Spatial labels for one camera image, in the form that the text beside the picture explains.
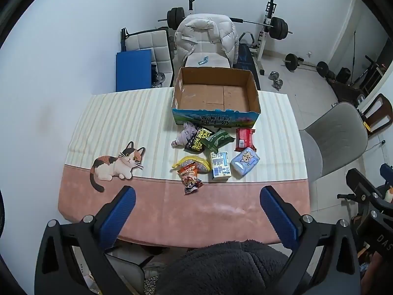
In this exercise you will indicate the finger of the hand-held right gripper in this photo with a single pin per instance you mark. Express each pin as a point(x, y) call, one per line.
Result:
point(387, 173)
point(357, 184)

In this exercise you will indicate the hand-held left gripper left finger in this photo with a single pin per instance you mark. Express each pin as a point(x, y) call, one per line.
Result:
point(119, 215)

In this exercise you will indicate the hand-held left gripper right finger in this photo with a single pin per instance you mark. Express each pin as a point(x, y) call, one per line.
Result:
point(279, 218)

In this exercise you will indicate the blue cat-print tissue pack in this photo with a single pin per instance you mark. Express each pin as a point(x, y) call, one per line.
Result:
point(244, 161)

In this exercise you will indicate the white and blue carton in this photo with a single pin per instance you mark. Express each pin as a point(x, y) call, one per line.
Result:
point(220, 164)

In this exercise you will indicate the orange snack bag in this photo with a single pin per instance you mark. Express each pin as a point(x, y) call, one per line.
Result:
point(189, 175)

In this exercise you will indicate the red packet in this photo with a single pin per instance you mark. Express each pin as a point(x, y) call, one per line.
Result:
point(244, 138)

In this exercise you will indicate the yellow pouch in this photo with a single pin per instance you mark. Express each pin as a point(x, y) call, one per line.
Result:
point(190, 161)

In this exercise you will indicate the green packet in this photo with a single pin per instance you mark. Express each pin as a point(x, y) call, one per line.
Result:
point(218, 139)

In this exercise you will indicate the purple cloth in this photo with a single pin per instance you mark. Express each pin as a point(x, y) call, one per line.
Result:
point(185, 136)

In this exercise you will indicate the black wipes packet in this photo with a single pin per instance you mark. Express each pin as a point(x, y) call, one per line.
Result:
point(195, 141)

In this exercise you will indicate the cardboard box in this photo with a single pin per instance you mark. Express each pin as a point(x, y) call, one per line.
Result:
point(215, 96)

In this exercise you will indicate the grey shell chair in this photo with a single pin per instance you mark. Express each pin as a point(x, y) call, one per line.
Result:
point(334, 132)

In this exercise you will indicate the brown wooden chair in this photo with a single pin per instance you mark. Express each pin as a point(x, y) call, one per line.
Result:
point(379, 107)

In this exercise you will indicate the dark low platform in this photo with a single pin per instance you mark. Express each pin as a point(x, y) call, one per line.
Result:
point(344, 90)

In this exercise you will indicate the black box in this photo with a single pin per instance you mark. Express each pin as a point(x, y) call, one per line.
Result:
point(343, 75)

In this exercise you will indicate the chrome dumbbell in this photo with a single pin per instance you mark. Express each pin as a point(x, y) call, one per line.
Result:
point(278, 84)
point(274, 75)

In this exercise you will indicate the small barbell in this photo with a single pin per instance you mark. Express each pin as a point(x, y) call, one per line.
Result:
point(291, 61)

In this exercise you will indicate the chrome weight plates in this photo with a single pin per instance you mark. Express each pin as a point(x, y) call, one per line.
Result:
point(159, 78)

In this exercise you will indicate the blue mat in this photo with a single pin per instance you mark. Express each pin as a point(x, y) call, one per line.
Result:
point(133, 70)

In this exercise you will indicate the barbell with black plates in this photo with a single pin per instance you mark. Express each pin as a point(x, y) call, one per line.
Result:
point(279, 28)

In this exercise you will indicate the weight bench with rack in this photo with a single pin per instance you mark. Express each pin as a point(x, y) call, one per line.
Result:
point(264, 37)

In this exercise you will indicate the small blue packet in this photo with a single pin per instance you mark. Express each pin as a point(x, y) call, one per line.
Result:
point(203, 60)

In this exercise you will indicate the white quilted chair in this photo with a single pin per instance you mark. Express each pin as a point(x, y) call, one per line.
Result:
point(147, 41)

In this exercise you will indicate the white puffer jacket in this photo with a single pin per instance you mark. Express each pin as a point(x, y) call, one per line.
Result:
point(202, 33)

